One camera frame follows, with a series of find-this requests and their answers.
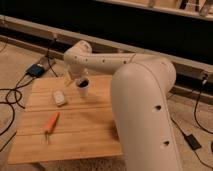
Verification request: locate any white ceramic cup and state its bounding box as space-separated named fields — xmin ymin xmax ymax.
xmin=76 ymin=78 xmax=89 ymax=97

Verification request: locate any white eraser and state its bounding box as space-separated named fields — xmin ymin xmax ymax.
xmin=53 ymin=91 xmax=66 ymax=106

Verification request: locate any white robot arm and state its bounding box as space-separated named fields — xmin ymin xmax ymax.
xmin=63 ymin=40 xmax=183 ymax=171

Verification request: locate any black cable left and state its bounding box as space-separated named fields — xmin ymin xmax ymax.
xmin=0 ymin=73 xmax=36 ymax=153

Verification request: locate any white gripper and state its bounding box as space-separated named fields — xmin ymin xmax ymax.
xmin=68 ymin=65 xmax=87 ymax=80

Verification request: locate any wooden board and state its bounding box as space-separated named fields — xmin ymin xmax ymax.
xmin=8 ymin=75 xmax=121 ymax=164

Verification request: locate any black cable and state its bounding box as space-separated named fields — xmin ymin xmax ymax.
xmin=0 ymin=73 xmax=36 ymax=153
xmin=169 ymin=79 xmax=213 ymax=161

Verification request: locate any black cable right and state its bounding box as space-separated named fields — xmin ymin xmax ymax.
xmin=169 ymin=79 xmax=213 ymax=161

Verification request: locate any black power adapter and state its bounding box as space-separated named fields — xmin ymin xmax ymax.
xmin=185 ymin=134 xmax=201 ymax=150

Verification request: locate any blue electronic box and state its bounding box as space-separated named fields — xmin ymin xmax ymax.
xmin=26 ymin=64 xmax=45 ymax=78

